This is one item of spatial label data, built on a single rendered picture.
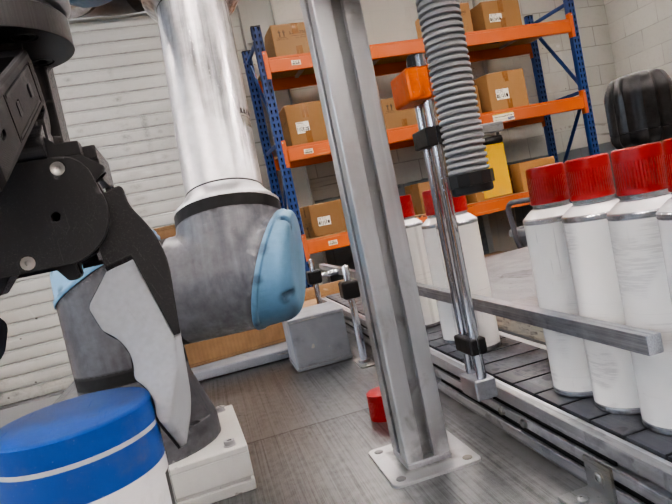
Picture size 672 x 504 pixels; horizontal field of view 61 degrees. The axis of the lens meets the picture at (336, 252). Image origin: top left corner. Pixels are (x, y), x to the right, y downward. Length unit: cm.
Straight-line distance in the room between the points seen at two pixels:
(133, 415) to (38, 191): 10
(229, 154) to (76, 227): 37
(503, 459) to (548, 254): 19
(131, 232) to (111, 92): 473
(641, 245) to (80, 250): 35
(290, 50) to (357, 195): 399
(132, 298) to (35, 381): 478
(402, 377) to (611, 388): 17
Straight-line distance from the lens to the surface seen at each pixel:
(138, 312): 27
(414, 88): 53
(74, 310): 62
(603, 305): 49
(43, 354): 499
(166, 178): 485
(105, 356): 61
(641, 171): 44
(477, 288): 70
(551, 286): 53
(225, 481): 61
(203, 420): 63
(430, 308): 88
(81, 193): 27
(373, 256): 52
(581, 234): 48
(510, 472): 55
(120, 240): 27
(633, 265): 45
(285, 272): 55
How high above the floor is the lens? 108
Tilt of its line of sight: 4 degrees down
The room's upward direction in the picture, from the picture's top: 12 degrees counter-clockwise
